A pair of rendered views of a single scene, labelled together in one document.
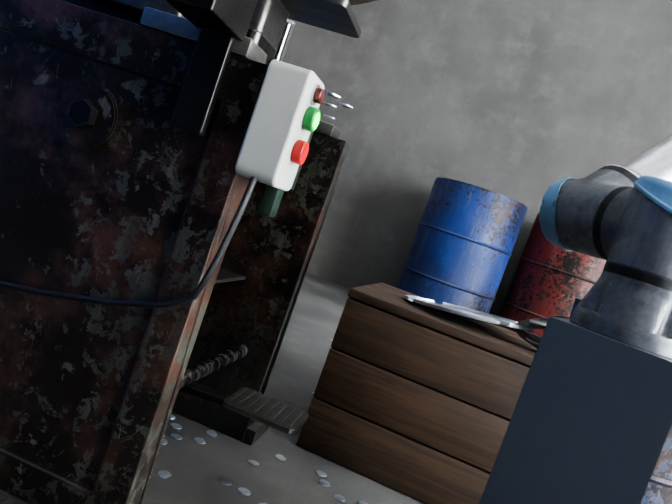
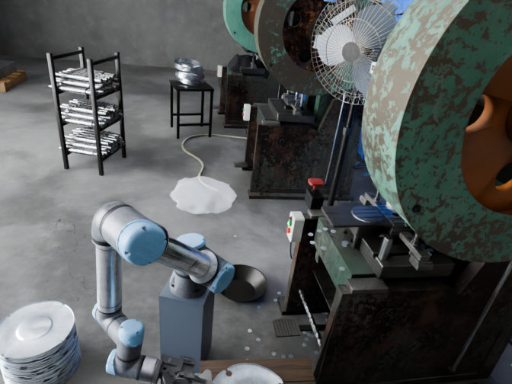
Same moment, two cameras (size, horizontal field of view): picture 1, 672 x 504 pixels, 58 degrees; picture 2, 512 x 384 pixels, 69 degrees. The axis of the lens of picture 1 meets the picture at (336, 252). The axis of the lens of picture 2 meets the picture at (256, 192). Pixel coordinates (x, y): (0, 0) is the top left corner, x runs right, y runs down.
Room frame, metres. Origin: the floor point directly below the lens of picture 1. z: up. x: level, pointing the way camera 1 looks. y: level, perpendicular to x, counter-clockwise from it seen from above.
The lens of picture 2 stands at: (1.99, -0.67, 1.52)
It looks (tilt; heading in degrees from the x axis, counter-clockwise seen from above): 28 degrees down; 157
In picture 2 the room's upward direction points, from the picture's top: 7 degrees clockwise
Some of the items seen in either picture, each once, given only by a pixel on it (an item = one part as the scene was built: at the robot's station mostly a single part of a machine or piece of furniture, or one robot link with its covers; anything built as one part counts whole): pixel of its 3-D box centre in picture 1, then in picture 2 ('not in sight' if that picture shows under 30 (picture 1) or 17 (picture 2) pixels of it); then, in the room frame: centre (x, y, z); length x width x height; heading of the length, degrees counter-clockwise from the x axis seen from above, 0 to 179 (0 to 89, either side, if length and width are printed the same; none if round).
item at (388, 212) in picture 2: not in sight; (392, 219); (1.01, 0.38, 0.76); 0.15 x 0.09 x 0.05; 170
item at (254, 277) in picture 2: not in sight; (240, 286); (0.51, -0.05, 0.04); 0.30 x 0.30 x 0.07
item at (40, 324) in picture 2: not in sight; (34, 328); (0.73, -1.02, 0.23); 0.29 x 0.29 x 0.01
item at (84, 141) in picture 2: not in sight; (90, 111); (-1.35, -0.83, 0.47); 0.46 x 0.43 x 0.95; 60
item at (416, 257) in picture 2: not in sight; (416, 244); (1.17, 0.35, 0.76); 0.17 x 0.06 x 0.10; 170
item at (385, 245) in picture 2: (279, 41); (385, 247); (1.16, 0.23, 0.75); 0.03 x 0.03 x 0.10; 80
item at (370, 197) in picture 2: not in sight; (376, 199); (0.84, 0.41, 0.76); 0.17 x 0.06 x 0.10; 170
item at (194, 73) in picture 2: not in sight; (190, 97); (-2.10, 0.18, 0.40); 0.45 x 0.40 x 0.79; 2
